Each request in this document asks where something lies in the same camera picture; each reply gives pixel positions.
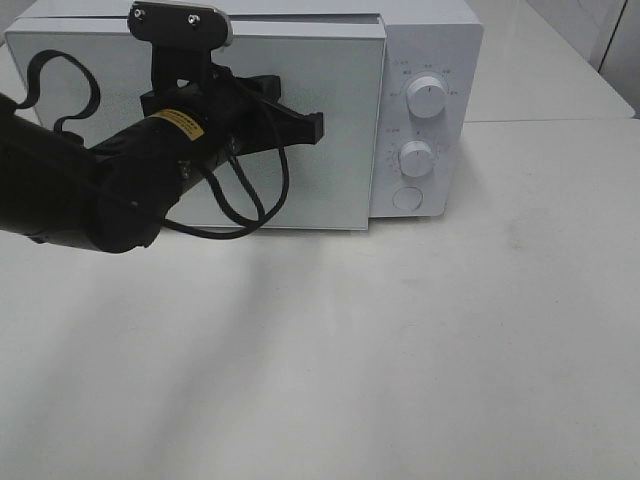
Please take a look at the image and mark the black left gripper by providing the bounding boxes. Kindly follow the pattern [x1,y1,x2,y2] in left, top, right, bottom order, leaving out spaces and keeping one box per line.
[139,46,324,165]

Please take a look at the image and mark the white microwave door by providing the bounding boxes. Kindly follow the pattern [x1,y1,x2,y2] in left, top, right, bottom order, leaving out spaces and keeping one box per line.
[6,17,385,230]

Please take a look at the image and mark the white microwave knob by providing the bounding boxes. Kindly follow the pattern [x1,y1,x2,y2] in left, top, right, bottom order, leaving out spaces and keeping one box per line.
[399,141,435,178]
[406,72,447,119]

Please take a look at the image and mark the white round door button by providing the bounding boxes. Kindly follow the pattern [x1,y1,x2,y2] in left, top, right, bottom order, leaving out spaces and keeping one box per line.
[392,187,423,211]

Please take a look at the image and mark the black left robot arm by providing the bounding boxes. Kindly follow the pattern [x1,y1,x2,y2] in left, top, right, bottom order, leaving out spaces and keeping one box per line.
[1,47,324,254]

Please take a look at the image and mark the white microwave oven body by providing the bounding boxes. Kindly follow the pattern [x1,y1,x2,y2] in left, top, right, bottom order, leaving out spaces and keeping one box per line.
[4,1,483,223]

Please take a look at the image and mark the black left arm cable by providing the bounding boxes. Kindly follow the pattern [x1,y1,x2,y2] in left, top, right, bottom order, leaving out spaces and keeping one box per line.
[14,48,291,240]

